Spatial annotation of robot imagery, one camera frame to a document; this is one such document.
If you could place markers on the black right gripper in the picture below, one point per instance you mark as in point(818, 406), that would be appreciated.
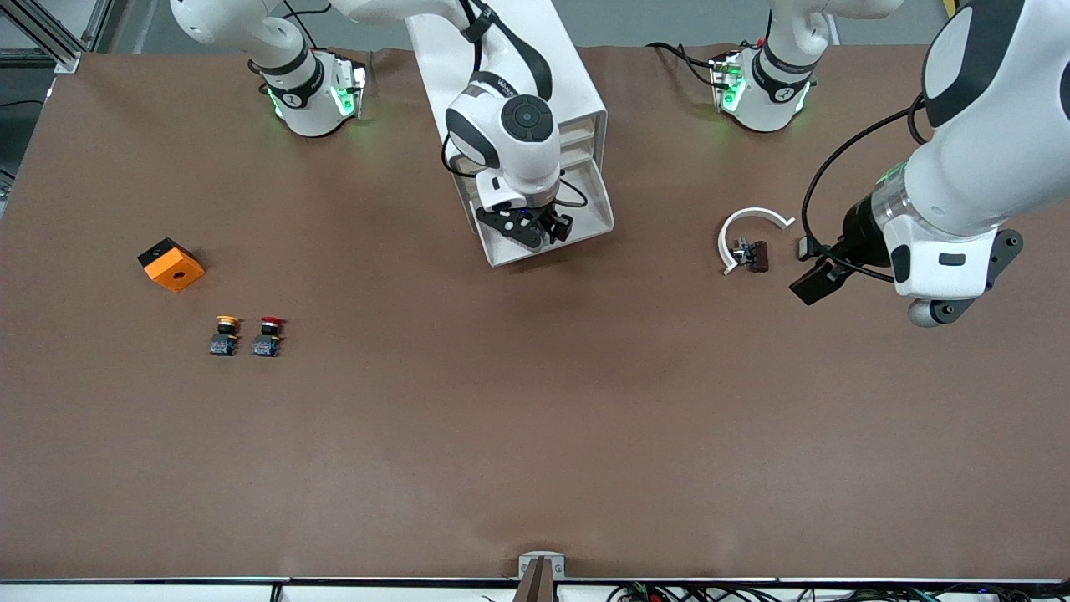
point(555, 224)

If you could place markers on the aluminium frame post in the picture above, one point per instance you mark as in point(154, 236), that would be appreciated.
point(68, 60)

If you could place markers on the brown small component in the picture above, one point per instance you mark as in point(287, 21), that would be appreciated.
point(758, 255)

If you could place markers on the red push button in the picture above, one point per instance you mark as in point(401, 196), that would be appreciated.
point(267, 339)

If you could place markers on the silver table edge rail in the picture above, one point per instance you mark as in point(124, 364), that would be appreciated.
point(167, 580)

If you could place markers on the black small clip component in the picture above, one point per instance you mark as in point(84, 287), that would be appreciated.
point(805, 247)

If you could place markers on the white base connector box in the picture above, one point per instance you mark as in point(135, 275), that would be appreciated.
point(358, 79)
point(726, 75)

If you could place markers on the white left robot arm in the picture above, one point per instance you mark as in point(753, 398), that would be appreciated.
point(986, 167)

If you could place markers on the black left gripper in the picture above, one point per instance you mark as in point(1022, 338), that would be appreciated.
point(861, 234)

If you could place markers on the grey metal bracket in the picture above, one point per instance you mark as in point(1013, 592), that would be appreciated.
point(528, 558)

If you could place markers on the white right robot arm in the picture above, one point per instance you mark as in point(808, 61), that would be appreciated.
point(518, 167)

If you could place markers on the orange and black box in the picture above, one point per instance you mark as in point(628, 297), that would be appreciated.
point(175, 272)

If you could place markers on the white curved plastic part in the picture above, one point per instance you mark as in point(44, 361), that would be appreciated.
point(756, 211)

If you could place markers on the yellow push button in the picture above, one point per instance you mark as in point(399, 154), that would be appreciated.
point(224, 339)

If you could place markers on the brown table cover sheet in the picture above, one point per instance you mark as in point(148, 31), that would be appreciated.
point(535, 418)

